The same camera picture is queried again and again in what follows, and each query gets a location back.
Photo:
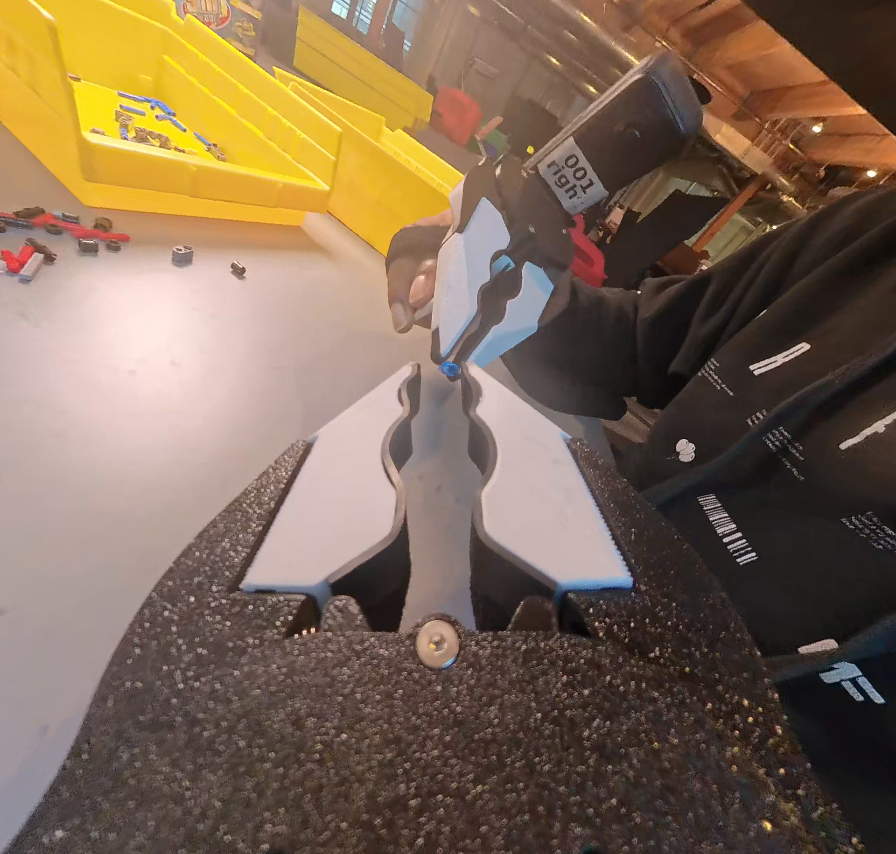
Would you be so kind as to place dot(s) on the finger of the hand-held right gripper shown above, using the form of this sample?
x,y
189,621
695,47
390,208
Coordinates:
x,y
465,287
521,308

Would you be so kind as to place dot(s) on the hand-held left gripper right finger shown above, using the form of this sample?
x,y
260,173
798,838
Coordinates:
x,y
553,511

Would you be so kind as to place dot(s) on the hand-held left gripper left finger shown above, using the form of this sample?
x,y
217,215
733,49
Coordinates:
x,y
329,511

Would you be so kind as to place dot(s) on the small blue pin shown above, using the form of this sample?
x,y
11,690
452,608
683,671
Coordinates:
x,y
449,369

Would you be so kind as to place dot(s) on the yellow bin with small pieces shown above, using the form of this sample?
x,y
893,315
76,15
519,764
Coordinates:
x,y
210,182

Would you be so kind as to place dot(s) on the grey desk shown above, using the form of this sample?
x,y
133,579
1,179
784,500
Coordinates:
x,y
175,448

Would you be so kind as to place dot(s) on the person's right hand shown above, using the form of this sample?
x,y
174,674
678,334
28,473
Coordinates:
x,y
409,294

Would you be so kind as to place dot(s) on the red plastic container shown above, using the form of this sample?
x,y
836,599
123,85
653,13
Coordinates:
x,y
588,259

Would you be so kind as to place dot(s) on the empty yellow plastic bin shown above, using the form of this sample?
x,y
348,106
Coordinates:
x,y
364,70
378,189

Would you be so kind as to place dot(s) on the red rounded object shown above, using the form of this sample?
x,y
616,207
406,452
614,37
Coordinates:
x,y
455,113

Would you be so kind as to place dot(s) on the grey connector piece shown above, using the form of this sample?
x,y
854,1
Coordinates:
x,y
183,254

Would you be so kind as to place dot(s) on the group of blue black pieces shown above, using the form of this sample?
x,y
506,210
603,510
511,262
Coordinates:
x,y
154,133

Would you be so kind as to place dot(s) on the robot kit cardboard box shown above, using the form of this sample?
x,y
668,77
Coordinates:
x,y
210,0

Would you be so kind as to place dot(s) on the pile of loose building pieces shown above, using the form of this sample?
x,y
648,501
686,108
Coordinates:
x,y
56,227

